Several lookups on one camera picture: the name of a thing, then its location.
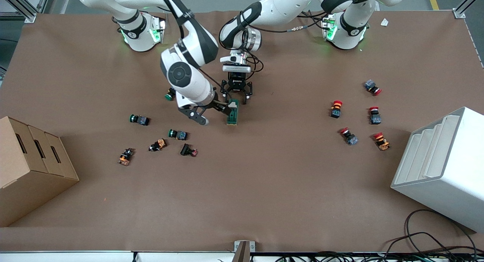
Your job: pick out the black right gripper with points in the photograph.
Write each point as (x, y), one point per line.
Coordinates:
(218, 104)

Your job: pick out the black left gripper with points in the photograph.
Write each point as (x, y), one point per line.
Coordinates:
(236, 82)

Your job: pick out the green load switch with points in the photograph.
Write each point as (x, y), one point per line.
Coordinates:
(233, 116)

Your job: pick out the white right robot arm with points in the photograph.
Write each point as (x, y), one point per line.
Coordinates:
(189, 76)

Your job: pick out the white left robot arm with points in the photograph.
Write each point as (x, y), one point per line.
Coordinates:
(280, 8)

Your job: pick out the red mushroom button orange collar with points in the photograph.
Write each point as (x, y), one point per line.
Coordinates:
(336, 110)

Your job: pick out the red mushroom button blue block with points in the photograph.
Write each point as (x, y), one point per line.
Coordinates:
(371, 86)
(349, 137)
(375, 117)

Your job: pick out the red mushroom button orange block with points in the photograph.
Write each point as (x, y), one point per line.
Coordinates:
(382, 141)

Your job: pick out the small white paper scrap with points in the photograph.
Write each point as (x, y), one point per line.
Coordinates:
(384, 22)

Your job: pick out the brown cardboard box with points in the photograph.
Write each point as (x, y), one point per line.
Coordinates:
(30, 179)

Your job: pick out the white slotted organizer tray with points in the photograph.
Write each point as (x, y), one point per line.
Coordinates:
(453, 179)

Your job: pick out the green push button switch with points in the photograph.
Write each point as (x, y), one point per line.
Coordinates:
(140, 120)
(179, 134)
(170, 95)

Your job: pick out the black square button switch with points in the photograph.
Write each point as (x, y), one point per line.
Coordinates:
(186, 149)

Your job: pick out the black orange button switch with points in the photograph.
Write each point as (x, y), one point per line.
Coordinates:
(159, 144)
(126, 157)

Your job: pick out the aluminium camera post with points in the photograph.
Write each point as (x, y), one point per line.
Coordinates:
(244, 251)

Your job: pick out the white table edge rail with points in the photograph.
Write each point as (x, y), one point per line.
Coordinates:
(75, 257)

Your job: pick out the aluminium frame post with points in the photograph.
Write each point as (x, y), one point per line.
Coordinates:
(459, 13)
(28, 15)

